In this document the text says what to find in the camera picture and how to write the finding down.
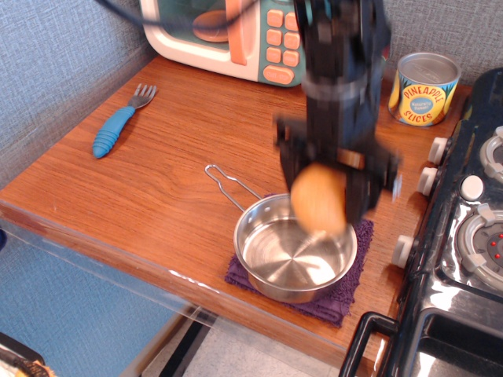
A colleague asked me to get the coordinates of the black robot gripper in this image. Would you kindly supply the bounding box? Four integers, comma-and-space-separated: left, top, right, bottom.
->
276, 75, 402, 225

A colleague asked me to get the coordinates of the orange toy chicken drumstick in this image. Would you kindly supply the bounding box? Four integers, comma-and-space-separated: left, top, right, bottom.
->
290, 163, 347, 236

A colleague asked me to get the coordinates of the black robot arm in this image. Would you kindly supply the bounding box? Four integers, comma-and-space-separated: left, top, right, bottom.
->
276, 1, 400, 225

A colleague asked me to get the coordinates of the teal toy microwave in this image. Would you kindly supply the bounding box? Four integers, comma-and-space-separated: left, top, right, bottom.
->
140, 1, 305, 87

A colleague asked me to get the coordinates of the small steel saucepan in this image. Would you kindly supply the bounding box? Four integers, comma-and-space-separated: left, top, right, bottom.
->
204, 164, 358, 304

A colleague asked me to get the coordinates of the white stove knob middle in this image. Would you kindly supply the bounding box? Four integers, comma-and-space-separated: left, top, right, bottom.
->
417, 167, 438, 196

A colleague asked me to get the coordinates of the white stove knob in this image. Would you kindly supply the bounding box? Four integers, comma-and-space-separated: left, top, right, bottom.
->
428, 137, 449, 165
417, 167, 438, 196
391, 235, 414, 269

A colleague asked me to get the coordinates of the white stove knob front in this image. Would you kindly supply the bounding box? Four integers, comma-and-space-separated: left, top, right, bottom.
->
391, 235, 414, 269

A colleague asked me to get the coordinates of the white stove knob rear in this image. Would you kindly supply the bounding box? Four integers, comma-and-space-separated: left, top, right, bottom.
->
428, 137, 449, 165

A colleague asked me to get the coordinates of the pineapple slices can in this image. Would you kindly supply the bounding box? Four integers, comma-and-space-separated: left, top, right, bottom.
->
388, 52, 461, 127

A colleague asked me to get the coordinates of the black toy stove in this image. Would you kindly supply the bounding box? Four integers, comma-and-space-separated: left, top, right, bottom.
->
376, 68, 502, 376

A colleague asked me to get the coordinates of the black oven door handle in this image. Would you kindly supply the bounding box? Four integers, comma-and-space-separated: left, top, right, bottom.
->
339, 312, 398, 377

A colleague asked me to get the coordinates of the blue handled toy fork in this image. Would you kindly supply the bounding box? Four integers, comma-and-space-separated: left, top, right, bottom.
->
92, 84, 157, 159

